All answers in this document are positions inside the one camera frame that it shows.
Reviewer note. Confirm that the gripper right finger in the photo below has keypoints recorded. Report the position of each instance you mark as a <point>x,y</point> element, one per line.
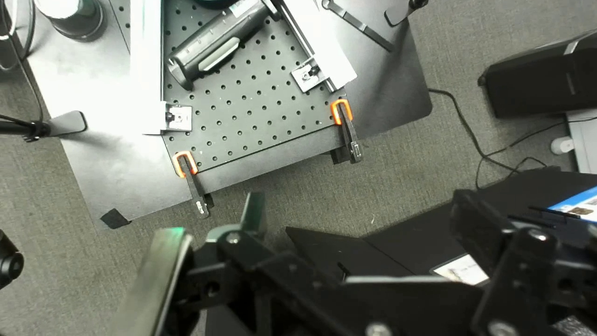
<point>522,266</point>

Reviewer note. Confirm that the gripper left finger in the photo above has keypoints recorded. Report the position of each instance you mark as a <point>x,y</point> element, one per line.
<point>261,275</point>

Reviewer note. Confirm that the black and orange clamp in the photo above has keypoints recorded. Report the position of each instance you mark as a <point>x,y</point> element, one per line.
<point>192,179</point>
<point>347,133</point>

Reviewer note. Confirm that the small white plug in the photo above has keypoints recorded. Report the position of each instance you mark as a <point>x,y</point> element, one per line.
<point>562,145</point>

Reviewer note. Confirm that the white furniture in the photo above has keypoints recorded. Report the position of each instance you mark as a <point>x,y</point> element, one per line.
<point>583,140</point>

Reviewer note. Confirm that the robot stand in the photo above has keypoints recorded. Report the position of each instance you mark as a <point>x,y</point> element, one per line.
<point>261,107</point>

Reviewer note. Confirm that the black box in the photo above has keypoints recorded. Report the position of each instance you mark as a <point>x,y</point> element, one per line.
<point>541,77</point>

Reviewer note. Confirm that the dark grey cylindrical device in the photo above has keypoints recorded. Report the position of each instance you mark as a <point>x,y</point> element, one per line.
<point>210,49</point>

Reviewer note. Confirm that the black round knob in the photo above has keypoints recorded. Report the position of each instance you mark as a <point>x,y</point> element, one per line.
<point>9,261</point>

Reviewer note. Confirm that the grey round canister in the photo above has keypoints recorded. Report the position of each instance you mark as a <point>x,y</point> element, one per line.
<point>74,16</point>

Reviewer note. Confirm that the white metal rail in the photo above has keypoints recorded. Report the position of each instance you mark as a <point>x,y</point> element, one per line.
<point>317,51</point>
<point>147,65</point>

